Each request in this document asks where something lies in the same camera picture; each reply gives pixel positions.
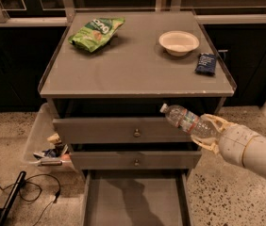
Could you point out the brass drawer knob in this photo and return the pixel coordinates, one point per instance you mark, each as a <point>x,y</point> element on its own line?
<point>136,162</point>
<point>137,133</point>

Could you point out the brass top drawer knob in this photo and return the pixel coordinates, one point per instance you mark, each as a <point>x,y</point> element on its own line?
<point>137,133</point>

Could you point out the brass middle drawer knob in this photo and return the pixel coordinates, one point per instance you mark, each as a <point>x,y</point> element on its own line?
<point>136,162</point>

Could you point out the grey top drawer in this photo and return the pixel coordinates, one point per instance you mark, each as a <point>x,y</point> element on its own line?
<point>117,130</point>

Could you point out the white paper bowl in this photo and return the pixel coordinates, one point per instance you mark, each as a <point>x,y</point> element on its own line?
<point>178,43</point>

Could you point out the grey drawer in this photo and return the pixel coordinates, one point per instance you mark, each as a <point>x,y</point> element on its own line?
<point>149,160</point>
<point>136,197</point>
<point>117,130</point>

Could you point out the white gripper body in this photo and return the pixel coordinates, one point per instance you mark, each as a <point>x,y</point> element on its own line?
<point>234,142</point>

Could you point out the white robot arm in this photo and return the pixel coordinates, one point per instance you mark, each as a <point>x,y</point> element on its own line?
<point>254,156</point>

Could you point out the grey drawer cabinet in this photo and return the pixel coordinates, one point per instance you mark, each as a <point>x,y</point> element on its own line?
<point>133,76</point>

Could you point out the grey middle drawer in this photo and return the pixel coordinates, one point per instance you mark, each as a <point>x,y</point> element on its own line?
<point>149,160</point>

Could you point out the dark blue snack packet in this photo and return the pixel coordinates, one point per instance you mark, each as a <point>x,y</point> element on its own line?
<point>206,64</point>

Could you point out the clear plastic water bottle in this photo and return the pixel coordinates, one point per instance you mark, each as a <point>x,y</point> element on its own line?
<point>183,119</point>

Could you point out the grey bottom drawer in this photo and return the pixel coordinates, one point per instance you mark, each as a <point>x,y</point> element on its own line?
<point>136,197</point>

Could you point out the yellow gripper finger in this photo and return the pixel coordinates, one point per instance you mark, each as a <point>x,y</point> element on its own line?
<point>219,123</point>
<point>209,144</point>

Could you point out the black flat device on floor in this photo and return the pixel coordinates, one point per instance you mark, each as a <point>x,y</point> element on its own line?
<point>11,197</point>

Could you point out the green chip bag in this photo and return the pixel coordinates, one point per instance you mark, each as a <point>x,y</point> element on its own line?
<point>96,33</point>

